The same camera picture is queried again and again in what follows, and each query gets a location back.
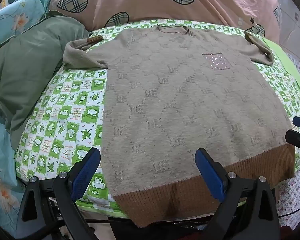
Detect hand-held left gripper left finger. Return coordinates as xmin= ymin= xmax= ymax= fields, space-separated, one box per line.
xmin=16 ymin=147 xmax=102 ymax=240

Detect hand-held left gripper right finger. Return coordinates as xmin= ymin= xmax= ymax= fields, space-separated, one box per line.
xmin=195 ymin=148 xmax=282 ymax=240

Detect beige knit sweater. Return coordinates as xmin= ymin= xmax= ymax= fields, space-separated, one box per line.
xmin=62 ymin=26 xmax=296 ymax=228

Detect green white printed bedsheet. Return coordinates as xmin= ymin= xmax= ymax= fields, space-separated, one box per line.
xmin=14 ymin=19 xmax=300 ymax=219

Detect small floral print sheet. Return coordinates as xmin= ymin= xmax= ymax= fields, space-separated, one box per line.
xmin=271 ymin=52 xmax=300 ymax=232

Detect lime green cloth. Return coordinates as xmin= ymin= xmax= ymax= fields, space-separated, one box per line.
xmin=261 ymin=37 xmax=300 ymax=93

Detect sage green pillow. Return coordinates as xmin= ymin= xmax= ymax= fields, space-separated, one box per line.
xmin=0 ymin=10 xmax=89 ymax=150

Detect teal floral blanket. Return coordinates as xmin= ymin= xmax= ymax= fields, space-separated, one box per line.
xmin=0 ymin=0 xmax=63 ymax=230

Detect pink quilt with plaid hearts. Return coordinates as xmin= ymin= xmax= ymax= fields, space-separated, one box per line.
xmin=49 ymin=0 xmax=283 ymax=38

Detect black cable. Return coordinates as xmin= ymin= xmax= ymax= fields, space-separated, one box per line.
xmin=277 ymin=201 xmax=300 ymax=218

